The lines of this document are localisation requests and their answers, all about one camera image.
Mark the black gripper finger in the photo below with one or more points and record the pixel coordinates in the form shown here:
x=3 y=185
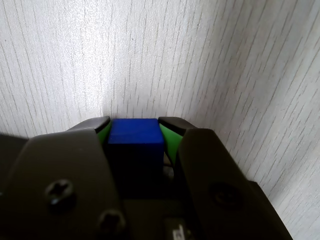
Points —
x=212 y=175
x=62 y=162

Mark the blue wooden cube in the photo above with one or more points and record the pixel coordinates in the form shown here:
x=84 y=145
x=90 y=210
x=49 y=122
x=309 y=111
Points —
x=136 y=132

